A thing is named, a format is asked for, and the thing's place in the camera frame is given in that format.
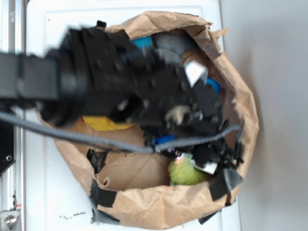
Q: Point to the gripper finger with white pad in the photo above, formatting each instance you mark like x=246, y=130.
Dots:
x=211, y=166

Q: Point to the yellow microfibre cloth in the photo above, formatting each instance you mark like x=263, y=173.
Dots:
x=102, y=123

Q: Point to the blue plastic bowling pin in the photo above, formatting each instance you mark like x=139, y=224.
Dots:
x=215, y=85

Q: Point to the grey plush animal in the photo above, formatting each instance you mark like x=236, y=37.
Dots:
x=171, y=46

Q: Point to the brown paper bag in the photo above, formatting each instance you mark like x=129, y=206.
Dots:
x=134, y=188

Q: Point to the green plush animal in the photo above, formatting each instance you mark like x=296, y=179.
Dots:
x=182, y=172

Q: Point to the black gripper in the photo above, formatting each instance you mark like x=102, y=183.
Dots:
x=104, y=74

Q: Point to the aluminium frame rail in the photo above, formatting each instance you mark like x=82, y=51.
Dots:
x=12, y=182

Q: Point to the white plastic tray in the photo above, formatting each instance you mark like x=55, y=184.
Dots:
x=54, y=200

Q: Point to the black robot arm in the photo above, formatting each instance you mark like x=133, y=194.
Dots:
x=27, y=82

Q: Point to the teal knitted ball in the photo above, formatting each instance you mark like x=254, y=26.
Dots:
x=144, y=42

